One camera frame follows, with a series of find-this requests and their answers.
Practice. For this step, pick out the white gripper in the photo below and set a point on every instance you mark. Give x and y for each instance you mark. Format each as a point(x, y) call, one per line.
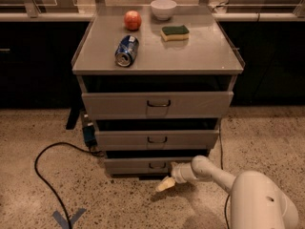
point(178, 174)

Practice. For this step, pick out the grey bottom drawer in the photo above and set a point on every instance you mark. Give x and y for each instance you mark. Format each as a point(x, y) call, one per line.
point(142, 166)

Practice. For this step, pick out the grey drawer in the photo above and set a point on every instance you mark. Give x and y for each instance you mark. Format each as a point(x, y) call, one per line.
point(156, 140)
point(142, 166)
point(157, 105)

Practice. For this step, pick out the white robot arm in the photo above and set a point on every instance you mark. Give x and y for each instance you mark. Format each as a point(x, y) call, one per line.
point(256, 201)

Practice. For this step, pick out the grey middle drawer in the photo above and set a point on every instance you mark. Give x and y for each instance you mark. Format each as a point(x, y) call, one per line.
point(156, 140)

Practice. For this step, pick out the grey top drawer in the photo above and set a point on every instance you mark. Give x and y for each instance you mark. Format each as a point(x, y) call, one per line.
point(157, 105)

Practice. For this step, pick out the grey drawer cabinet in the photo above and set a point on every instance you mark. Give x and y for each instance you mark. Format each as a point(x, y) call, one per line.
point(205, 62)

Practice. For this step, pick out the blue power box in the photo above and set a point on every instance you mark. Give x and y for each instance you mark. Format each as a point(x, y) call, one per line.
point(89, 136)

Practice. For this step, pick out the blue tape mark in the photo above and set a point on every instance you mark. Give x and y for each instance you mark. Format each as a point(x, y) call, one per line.
point(68, 223)

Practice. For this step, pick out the blue soda can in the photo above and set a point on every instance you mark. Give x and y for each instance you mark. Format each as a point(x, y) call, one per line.
point(126, 51)

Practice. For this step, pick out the green yellow sponge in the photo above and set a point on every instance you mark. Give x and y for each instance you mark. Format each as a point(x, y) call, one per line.
point(173, 33)

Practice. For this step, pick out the orange apple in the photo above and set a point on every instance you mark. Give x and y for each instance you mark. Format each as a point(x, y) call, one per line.
point(132, 20)

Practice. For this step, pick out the white bowl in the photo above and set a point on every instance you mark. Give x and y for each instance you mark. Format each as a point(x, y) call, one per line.
point(163, 9)

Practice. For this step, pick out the long counter ledge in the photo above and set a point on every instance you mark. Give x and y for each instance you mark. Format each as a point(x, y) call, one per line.
point(225, 17)

